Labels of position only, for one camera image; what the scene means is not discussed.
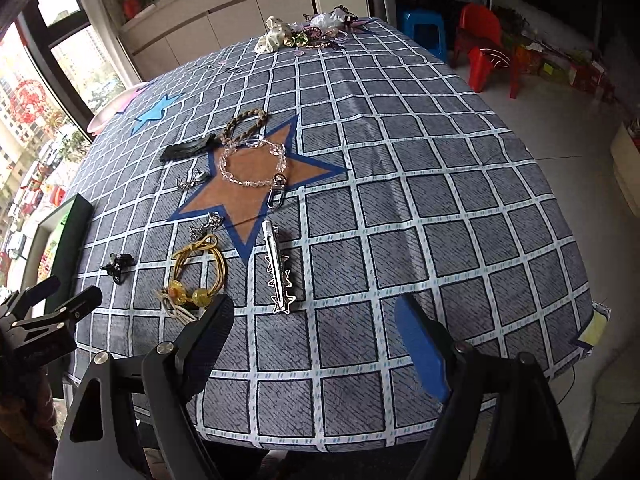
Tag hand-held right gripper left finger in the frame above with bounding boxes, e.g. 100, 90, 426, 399
50, 294, 236, 480

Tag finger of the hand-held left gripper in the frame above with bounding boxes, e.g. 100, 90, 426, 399
9, 276, 62, 319
15, 286, 104, 332

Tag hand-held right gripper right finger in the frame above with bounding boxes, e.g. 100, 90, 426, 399
394, 294, 576, 480

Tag yellow sunflower hair tie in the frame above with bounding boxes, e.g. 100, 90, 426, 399
155, 234, 229, 323

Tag dark green jewelry box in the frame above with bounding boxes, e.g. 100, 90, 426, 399
30, 193, 96, 311

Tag brown braided bracelet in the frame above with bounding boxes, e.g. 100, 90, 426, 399
220, 109, 269, 147

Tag person's left forearm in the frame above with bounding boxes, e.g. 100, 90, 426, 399
0, 362, 61, 461

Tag small black claw clip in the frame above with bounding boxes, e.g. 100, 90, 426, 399
100, 252, 135, 284

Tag long silver hair clip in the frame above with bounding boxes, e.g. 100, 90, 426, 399
255, 219, 297, 316

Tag silver rhinestone brooch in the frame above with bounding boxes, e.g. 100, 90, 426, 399
190, 212, 224, 241

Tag grey checkered tablecloth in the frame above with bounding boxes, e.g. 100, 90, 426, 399
65, 15, 614, 454

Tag small silver earrings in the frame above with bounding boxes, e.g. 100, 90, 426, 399
175, 167, 211, 190

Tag black hair clip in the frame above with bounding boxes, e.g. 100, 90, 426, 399
160, 135, 219, 163

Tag red round window decal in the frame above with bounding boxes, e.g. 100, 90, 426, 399
12, 79, 54, 134

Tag pink plastic basin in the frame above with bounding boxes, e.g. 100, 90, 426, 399
87, 85, 149, 134

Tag white planter box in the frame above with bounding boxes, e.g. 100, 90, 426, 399
609, 120, 640, 204

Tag white satin scrunchie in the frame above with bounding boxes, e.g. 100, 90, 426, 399
254, 15, 294, 55

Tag colourful cardboard boxes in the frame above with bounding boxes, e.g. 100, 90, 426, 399
537, 50, 609, 92

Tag red plastic chair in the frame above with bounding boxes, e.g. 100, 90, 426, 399
453, 3, 534, 99

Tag blue plastic stool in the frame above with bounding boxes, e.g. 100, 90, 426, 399
397, 8, 449, 61

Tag white low cabinet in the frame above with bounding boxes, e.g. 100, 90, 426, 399
117, 0, 326, 82

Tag pile of hair accessories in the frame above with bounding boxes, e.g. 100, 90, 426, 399
287, 6, 373, 52

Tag silver keychain clasp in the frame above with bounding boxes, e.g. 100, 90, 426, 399
266, 173, 289, 211

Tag clear crystal bead bracelet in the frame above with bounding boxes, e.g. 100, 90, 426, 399
218, 135, 287, 190

